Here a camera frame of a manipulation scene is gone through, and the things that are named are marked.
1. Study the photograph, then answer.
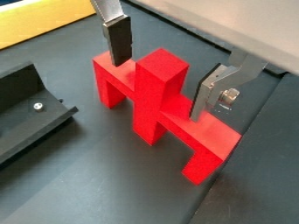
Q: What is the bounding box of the red wooden puzzle block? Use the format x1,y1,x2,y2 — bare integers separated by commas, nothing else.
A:
92,49,240,185

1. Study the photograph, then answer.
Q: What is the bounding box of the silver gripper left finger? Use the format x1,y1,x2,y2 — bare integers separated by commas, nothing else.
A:
89,0,132,67

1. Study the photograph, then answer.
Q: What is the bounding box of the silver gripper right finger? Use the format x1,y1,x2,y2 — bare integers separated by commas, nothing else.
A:
190,47,267,122

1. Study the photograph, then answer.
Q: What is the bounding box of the yellow wooden base board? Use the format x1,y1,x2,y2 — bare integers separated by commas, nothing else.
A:
0,0,95,50

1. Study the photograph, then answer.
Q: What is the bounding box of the black metal bracket holder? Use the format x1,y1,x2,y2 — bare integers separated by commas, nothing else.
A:
0,61,79,169

